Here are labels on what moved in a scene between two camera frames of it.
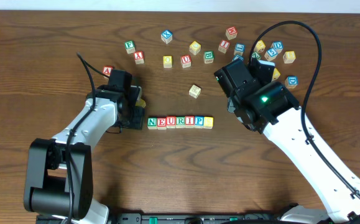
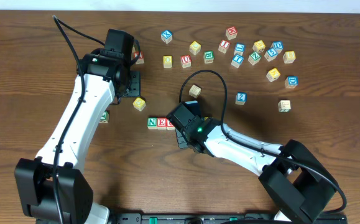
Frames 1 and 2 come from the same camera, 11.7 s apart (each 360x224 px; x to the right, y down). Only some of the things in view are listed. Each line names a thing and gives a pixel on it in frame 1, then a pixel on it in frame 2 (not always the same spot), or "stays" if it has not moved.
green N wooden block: x=152 y=123 stays
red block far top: x=231 y=33 stays
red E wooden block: x=161 y=123 stays
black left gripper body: x=137 y=116 → x=133 y=83
